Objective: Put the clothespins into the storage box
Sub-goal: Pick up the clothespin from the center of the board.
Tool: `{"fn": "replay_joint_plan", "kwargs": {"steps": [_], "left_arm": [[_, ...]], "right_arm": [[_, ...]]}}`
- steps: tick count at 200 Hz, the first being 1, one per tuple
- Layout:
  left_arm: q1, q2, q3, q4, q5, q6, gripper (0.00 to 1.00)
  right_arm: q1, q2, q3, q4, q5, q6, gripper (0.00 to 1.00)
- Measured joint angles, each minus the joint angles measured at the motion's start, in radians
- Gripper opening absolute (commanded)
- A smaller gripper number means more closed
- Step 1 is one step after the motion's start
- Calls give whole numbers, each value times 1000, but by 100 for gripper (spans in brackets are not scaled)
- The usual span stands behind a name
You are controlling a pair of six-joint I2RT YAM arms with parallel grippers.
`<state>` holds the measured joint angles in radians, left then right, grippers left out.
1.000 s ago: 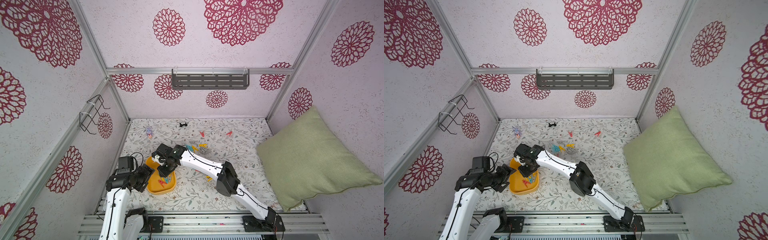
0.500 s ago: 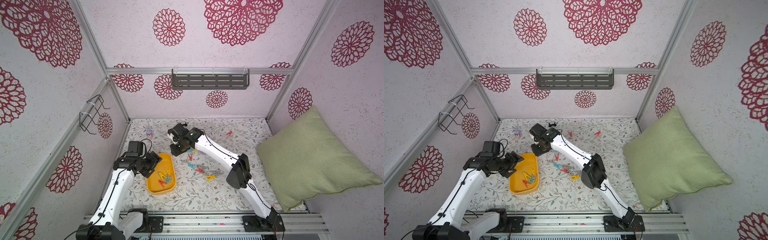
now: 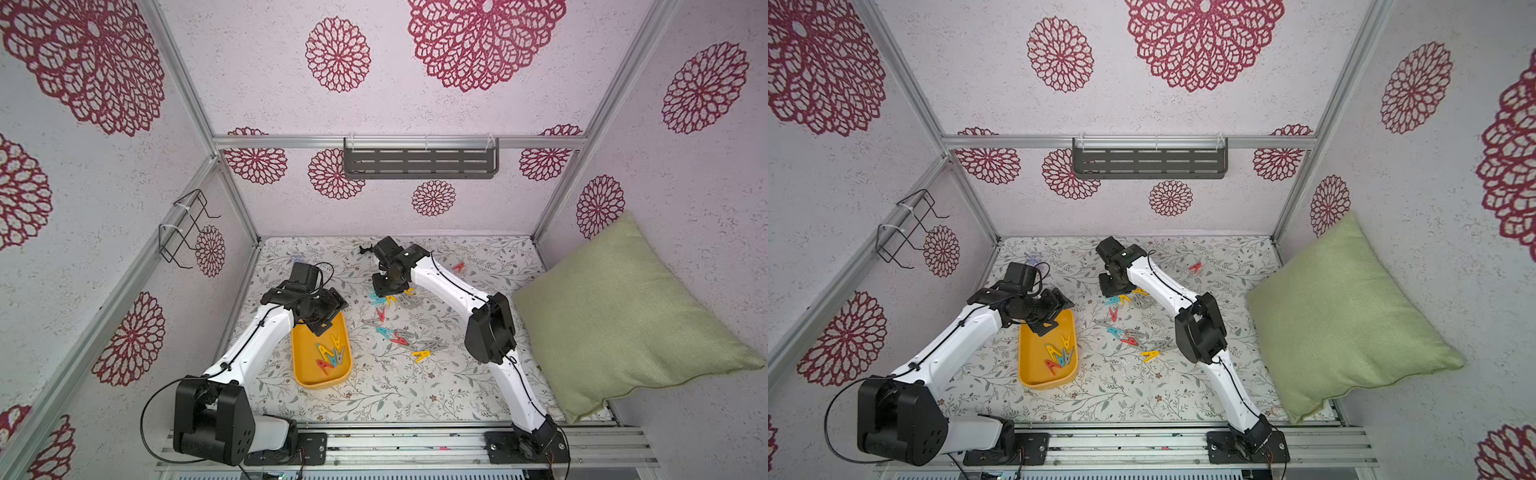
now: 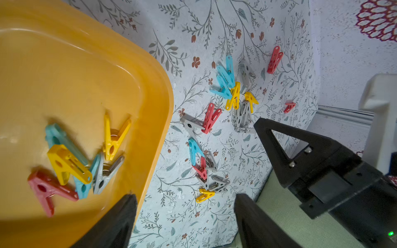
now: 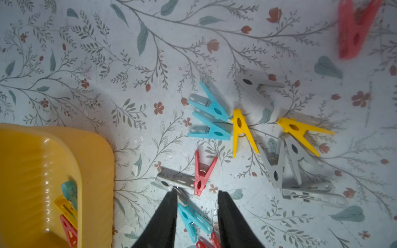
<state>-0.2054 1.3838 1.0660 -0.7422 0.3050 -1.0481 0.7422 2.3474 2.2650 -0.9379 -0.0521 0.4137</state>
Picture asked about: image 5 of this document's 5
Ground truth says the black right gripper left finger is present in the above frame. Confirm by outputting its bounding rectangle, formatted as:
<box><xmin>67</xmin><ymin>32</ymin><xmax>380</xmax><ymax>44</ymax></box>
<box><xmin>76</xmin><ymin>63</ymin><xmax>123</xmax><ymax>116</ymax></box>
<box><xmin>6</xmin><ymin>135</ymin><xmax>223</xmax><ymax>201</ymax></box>
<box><xmin>132</xmin><ymin>190</ymin><xmax>178</xmax><ymax>248</ymax></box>

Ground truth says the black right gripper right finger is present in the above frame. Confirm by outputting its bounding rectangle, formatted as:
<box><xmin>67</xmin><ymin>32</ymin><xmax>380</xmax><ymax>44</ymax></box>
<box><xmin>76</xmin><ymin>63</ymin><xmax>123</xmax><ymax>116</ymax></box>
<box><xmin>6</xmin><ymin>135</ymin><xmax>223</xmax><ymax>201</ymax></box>
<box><xmin>218</xmin><ymin>191</ymin><xmax>264</xmax><ymax>248</ymax></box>

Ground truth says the yellow clothespin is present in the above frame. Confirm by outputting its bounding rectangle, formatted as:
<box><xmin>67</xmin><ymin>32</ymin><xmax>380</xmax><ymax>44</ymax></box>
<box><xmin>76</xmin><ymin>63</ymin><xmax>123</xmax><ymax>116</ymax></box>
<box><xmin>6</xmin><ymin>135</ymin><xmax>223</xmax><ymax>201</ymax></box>
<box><xmin>54</xmin><ymin>196</ymin><xmax>78</xmax><ymax>229</ymax></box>
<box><xmin>277</xmin><ymin>118</ymin><xmax>336</xmax><ymax>157</ymax></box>
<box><xmin>232</xmin><ymin>109</ymin><xmax>259</xmax><ymax>158</ymax></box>

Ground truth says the teal clothespin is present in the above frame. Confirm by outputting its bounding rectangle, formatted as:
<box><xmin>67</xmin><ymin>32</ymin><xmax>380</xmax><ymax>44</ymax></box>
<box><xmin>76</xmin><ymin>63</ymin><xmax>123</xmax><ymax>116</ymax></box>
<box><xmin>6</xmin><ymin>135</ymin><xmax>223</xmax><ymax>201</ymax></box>
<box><xmin>177</xmin><ymin>204</ymin><xmax>213</xmax><ymax>243</ymax></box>
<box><xmin>61</xmin><ymin>180</ymin><xmax>78</xmax><ymax>210</ymax></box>

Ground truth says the yellow storage box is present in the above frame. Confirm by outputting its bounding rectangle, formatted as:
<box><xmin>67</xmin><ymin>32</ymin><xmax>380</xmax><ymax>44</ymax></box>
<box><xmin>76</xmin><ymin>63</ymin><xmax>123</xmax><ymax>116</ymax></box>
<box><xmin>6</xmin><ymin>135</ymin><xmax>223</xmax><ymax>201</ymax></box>
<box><xmin>1</xmin><ymin>124</ymin><xmax>114</xmax><ymax>248</ymax></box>

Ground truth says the teal clothespin in pile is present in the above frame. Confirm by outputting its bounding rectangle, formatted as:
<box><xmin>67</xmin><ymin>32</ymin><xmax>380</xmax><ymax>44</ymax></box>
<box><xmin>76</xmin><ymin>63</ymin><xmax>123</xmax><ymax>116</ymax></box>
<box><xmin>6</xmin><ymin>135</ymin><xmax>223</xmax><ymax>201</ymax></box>
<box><xmin>177</xmin><ymin>204</ymin><xmax>213</xmax><ymax>243</ymax></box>

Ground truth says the grey clothespin in pile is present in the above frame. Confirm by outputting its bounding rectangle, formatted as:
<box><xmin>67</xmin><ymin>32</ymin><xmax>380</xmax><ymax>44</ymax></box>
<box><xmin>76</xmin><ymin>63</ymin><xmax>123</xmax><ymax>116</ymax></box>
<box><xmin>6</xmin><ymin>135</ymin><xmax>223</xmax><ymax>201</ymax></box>
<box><xmin>155</xmin><ymin>168</ymin><xmax>194</xmax><ymax>207</ymax></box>

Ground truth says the yellow clothespin in pile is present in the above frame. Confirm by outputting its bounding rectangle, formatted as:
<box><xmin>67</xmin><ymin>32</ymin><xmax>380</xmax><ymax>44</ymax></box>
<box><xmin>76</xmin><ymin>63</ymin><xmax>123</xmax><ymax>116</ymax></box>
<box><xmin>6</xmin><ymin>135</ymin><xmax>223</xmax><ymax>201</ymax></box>
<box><xmin>232</xmin><ymin>109</ymin><xmax>259</xmax><ymax>158</ymax></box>

